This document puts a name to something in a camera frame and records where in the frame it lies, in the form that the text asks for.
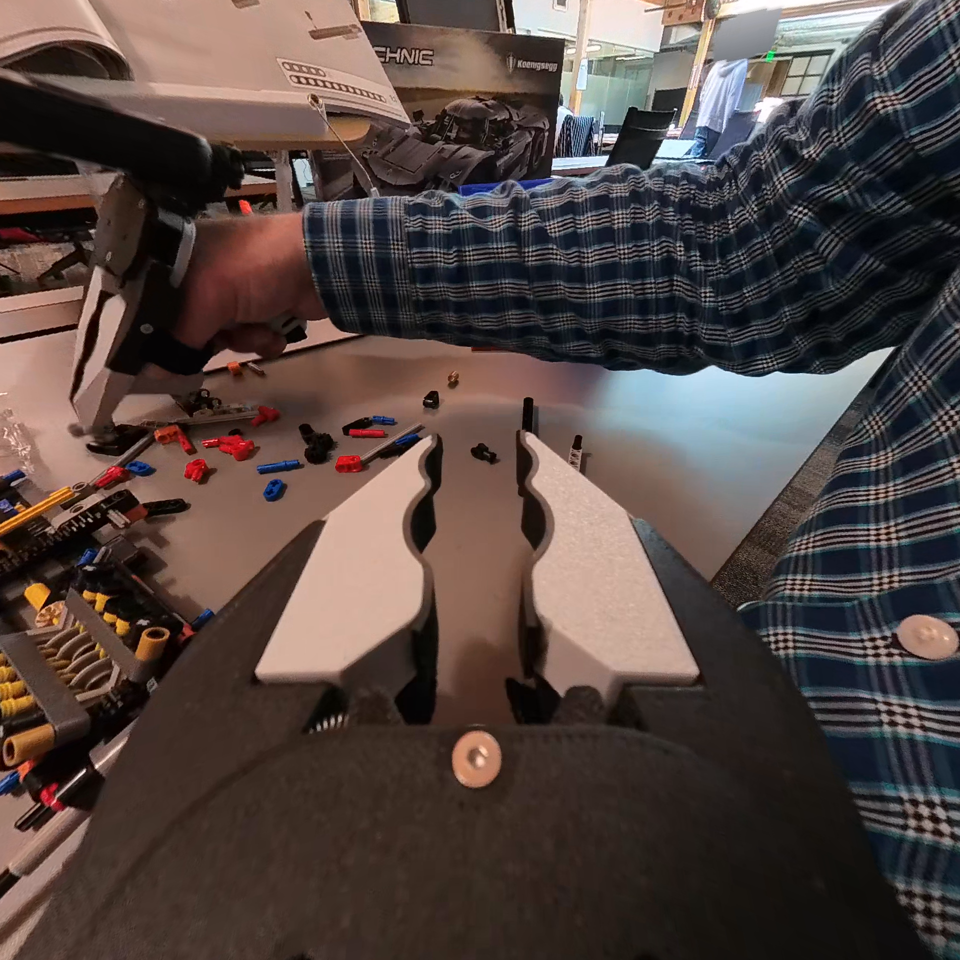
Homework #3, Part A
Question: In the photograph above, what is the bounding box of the person's plaid shirt torso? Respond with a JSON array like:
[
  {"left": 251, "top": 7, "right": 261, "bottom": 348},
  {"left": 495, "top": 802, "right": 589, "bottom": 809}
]
[{"left": 738, "top": 330, "right": 960, "bottom": 960}]

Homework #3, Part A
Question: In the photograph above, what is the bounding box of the black lego set box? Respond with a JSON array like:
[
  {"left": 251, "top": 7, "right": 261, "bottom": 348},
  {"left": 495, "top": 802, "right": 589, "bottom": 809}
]
[{"left": 309, "top": 21, "right": 565, "bottom": 204}]

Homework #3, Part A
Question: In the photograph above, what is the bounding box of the partly built lego model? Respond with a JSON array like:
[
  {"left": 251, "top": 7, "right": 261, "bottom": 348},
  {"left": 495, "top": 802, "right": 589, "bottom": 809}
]
[{"left": 0, "top": 465, "right": 219, "bottom": 834}]

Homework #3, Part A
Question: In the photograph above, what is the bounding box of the white instruction booklet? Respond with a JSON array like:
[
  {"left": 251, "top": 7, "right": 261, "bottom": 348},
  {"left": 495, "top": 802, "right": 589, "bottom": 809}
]
[{"left": 0, "top": 0, "right": 411, "bottom": 151}]

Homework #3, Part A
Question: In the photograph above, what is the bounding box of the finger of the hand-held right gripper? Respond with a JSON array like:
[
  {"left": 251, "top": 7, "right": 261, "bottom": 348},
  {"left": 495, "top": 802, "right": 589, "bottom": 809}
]
[
  {"left": 105, "top": 367, "right": 190, "bottom": 430},
  {"left": 69, "top": 176, "right": 149, "bottom": 436}
]

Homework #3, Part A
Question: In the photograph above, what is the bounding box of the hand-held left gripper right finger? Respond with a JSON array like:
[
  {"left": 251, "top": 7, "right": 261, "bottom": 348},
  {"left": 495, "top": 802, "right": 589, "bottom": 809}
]
[{"left": 516, "top": 429, "right": 704, "bottom": 725}]

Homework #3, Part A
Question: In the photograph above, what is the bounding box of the clear plastic bag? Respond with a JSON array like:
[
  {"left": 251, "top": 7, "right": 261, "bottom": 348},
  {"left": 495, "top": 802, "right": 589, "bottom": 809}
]
[{"left": 0, "top": 407, "right": 36, "bottom": 460}]

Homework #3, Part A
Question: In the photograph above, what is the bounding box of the grey lego beam assembly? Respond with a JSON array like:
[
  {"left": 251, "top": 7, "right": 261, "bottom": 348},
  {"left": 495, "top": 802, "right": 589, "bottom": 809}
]
[{"left": 175, "top": 389, "right": 261, "bottom": 426}]

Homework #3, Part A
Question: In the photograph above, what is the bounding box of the person's right hand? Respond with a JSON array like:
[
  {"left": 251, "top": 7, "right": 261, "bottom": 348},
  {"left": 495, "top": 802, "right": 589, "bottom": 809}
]
[{"left": 174, "top": 210, "right": 333, "bottom": 361}]

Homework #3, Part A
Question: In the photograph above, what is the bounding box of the grey lego axle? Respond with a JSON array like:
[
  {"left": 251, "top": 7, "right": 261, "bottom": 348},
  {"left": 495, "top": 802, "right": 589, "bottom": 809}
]
[{"left": 360, "top": 423, "right": 426, "bottom": 463}]

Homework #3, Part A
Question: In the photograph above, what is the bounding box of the black office chair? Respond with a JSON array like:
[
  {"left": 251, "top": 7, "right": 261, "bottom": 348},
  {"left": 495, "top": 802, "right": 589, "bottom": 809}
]
[{"left": 602, "top": 106, "right": 681, "bottom": 171}]

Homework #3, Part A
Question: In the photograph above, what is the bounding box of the person's right forearm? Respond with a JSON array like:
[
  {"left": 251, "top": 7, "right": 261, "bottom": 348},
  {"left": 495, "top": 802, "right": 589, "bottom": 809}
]
[{"left": 302, "top": 0, "right": 960, "bottom": 376}]

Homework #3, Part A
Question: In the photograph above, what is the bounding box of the thin metal wire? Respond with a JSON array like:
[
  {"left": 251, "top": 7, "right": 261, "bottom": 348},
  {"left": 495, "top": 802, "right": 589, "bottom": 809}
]
[{"left": 309, "top": 93, "right": 378, "bottom": 198}]

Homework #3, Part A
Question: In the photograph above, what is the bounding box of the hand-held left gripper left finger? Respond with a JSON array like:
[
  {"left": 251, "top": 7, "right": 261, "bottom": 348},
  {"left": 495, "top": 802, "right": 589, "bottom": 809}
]
[{"left": 255, "top": 432, "right": 444, "bottom": 725}]

